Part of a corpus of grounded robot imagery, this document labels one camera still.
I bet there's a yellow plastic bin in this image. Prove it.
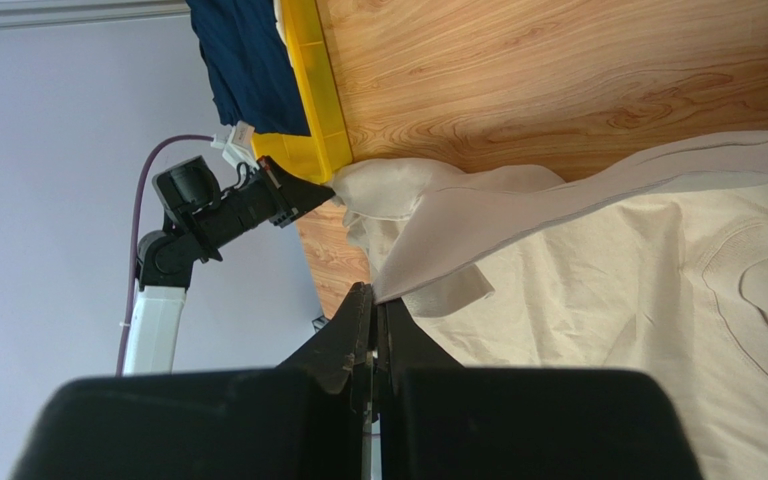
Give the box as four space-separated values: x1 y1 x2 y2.
252 1 353 184

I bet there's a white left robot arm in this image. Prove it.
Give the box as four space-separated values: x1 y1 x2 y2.
116 156 335 375

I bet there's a navy blue t-shirt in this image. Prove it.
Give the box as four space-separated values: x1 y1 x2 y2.
187 0 310 136

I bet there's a left aluminium corner post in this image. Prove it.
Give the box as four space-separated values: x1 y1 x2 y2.
0 0 190 30

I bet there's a beige t-shirt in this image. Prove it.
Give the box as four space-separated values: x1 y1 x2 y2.
331 130 768 479

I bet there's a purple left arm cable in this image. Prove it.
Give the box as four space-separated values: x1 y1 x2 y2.
114 133 216 377

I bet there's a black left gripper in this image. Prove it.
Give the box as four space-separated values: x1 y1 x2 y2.
204 156 335 249

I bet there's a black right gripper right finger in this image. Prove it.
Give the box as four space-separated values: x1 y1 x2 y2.
377 301 702 479

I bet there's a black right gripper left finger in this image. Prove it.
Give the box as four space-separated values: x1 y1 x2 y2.
12 283 374 479

